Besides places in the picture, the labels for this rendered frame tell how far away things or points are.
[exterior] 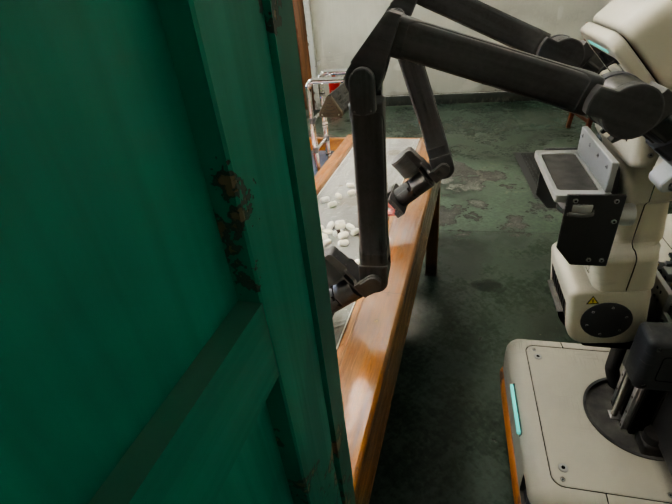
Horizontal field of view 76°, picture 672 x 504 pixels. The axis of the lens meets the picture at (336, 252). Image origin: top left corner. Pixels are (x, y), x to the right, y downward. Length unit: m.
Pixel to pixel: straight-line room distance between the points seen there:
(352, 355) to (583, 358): 0.98
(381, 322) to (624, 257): 0.52
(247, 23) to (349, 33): 5.48
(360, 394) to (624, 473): 0.83
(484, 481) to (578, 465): 0.36
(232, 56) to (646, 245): 1.00
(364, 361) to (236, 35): 0.78
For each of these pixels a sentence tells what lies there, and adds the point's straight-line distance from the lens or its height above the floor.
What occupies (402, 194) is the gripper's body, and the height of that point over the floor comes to 0.90.
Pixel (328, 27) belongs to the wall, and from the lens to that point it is 5.74.
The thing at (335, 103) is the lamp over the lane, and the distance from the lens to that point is 1.48.
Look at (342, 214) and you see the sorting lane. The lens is 1.50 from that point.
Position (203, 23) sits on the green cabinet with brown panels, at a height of 1.42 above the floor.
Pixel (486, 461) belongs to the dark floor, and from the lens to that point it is 1.71.
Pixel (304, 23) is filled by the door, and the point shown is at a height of 1.00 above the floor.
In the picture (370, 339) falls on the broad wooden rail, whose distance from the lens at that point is 0.96.
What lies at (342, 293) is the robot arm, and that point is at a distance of 0.91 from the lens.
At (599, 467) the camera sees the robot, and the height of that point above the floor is 0.28.
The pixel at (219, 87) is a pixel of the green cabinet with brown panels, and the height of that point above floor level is 1.40.
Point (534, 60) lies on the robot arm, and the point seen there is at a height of 1.31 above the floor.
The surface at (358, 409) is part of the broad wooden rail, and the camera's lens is 0.84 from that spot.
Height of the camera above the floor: 1.43
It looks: 33 degrees down
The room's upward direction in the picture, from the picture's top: 6 degrees counter-clockwise
